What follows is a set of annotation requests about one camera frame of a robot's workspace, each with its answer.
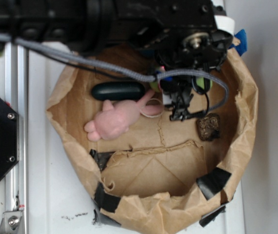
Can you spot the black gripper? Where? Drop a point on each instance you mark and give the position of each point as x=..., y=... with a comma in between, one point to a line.
x=200, y=51

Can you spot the brown rock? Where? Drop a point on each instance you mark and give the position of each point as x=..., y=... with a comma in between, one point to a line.
x=208, y=127

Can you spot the pink plush bunny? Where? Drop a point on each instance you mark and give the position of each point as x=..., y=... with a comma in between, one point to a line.
x=115, y=118

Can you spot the brown paper bag bin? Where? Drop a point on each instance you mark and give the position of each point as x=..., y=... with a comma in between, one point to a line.
x=159, y=177

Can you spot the dark green oblong capsule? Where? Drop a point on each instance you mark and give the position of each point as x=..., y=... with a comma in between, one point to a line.
x=123, y=90

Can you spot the metal corner bracket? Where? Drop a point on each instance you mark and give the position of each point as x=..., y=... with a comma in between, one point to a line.
x=12, y=223

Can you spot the green plush animal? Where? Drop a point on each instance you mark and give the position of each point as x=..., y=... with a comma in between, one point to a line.
x=199, y=84

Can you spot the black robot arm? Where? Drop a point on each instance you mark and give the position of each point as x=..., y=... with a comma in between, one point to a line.
x=71, y=31

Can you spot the white plastic tray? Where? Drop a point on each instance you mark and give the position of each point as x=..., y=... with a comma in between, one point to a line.
x=57, y=201

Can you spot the blue tape piece right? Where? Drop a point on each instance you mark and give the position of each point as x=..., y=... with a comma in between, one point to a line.
x=240, y=42

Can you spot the aluminium extrusion rail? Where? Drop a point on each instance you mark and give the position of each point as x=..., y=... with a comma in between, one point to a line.
x=16, y=94

